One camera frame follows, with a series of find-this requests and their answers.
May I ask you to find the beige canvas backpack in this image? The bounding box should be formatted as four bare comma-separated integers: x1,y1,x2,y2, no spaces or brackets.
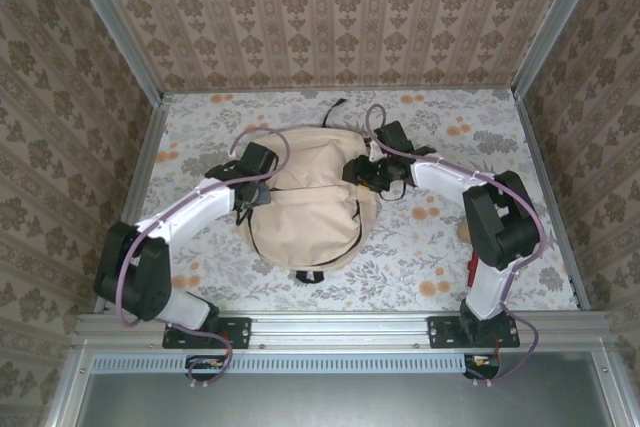
233,98,382,285

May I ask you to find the floral tablecloth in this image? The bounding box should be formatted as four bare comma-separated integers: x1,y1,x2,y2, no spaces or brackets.
107,89,581,313

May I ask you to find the grey metal panel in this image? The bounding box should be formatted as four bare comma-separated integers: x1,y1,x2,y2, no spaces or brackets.
79,371,614,427

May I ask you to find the thin aluminium table edge rail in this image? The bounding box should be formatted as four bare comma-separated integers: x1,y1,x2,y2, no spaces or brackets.
162,88,516,97

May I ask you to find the aluminium side rail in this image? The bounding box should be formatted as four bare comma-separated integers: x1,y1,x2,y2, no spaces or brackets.
93,94,171,314
514,94,591,311

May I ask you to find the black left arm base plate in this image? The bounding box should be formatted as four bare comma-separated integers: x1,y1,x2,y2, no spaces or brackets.
162,315,253,350

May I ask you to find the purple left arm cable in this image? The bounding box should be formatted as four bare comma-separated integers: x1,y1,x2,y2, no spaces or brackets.
113,129,294,391

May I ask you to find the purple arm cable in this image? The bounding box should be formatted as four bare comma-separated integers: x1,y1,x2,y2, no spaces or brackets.
363,104,547,391
113,129,294,391

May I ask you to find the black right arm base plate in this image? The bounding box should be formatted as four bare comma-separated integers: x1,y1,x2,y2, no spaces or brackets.
427,314,520,350

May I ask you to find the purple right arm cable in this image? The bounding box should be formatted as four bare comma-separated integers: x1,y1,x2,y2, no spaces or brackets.
363,104,547,391

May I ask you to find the white slotted cable duct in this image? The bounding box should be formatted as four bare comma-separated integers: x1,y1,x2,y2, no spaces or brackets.
91,352,469,374

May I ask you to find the aluminium frame post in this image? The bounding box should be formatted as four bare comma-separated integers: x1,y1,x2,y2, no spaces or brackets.
510,0,612,101
55,0,166,104

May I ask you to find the aluminium outer frame rail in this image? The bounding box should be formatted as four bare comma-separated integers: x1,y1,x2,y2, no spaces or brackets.
47,341,96,427
597,346,626,427

